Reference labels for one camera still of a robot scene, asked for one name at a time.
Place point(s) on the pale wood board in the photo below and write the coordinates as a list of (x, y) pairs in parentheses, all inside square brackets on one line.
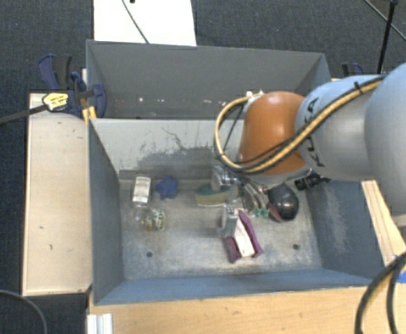
[(58, 200)]

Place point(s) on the green and yellow sponge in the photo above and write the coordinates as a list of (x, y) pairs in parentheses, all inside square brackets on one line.
[(209, 196)]

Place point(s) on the purple and white folded case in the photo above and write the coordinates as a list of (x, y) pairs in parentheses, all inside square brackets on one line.
[(246, 237)]

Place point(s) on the black ball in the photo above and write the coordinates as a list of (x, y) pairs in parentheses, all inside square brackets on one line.
[(286, 204)]

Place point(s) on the blue cloth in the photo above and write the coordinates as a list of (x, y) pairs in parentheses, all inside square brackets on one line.
[(167, 187)]

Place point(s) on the clear bottle with white label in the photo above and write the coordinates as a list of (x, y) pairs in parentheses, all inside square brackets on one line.
[(141, 189)]

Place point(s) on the grey metal bin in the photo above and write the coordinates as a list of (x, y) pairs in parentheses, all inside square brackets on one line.
[(195, 245)]

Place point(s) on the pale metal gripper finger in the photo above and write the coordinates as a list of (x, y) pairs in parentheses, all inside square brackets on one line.
[(223, 227), (232, 223)]

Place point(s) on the black cylinder on white bracket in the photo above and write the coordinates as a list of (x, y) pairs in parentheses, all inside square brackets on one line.
[(308, 182)]

